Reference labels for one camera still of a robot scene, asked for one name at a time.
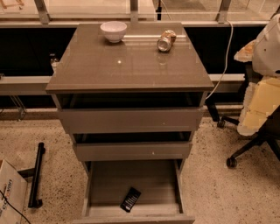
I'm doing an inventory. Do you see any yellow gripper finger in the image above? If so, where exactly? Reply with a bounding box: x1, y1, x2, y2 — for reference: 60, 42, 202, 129
234, 40, 256, 62
237, 77, 280, 136

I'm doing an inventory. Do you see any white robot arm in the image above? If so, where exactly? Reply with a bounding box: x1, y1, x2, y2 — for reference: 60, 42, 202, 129
234, 14, 280, 136

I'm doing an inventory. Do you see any grey drawer cabinet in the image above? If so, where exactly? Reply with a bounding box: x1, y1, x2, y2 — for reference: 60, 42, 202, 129
45, 22, 215, 224

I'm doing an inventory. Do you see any grey top drawer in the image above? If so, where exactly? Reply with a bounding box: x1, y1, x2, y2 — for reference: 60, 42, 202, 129
56, 92, 205, 134

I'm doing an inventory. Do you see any grey open bottom drawer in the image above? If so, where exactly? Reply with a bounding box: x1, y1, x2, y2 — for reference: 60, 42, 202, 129
73, 159, 195, 224

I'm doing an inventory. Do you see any grey middle drawer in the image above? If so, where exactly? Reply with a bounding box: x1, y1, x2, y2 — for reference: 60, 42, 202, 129
73, 131, 192, 162

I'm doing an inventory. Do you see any black office chair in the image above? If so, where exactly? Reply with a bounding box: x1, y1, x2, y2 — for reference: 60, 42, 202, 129
217, 63, 280, 168

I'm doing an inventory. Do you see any crushed metal can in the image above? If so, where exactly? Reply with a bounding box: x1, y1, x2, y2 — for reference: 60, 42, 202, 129
157, 30, 177, 52

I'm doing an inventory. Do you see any white ceramic bowl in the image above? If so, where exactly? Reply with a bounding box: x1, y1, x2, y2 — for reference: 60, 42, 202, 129
100, 21, 127, 43

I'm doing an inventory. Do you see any black metal stand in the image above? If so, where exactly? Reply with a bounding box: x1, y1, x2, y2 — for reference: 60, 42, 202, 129
18, 143, 46, 208

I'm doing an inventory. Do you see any white cardboard box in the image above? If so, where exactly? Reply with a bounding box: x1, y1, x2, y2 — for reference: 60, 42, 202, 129
0, 160, 27, 224

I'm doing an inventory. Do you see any white cable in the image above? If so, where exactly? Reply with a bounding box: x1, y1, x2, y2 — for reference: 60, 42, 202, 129
205, 20, 235, 101

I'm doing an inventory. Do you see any black cable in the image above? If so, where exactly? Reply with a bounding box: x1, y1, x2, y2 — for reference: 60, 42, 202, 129
0, 190, 32, 224

